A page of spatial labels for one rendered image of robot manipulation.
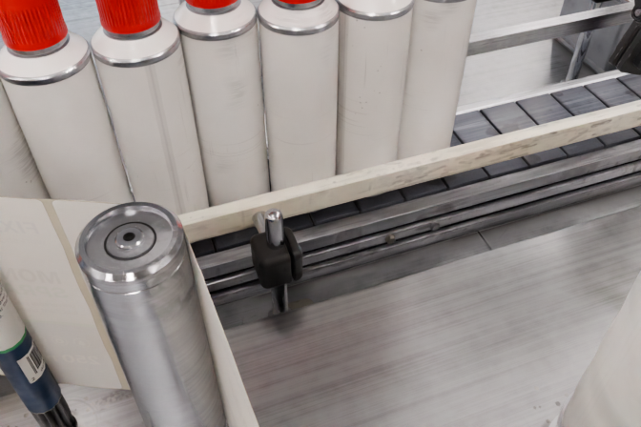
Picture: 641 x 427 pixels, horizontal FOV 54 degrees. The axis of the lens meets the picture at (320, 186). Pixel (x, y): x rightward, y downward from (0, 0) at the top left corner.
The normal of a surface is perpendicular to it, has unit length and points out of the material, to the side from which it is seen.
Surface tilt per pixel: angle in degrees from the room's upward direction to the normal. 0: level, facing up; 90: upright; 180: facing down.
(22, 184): 90
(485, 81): 0
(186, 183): 90
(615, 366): 87
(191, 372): 90
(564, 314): 0
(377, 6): 41
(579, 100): 0
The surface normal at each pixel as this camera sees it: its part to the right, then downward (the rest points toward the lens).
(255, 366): 0.00, -0.72
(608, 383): -1.00, 0.00
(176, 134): 0.67, 0.52
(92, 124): 0.83, 0.39
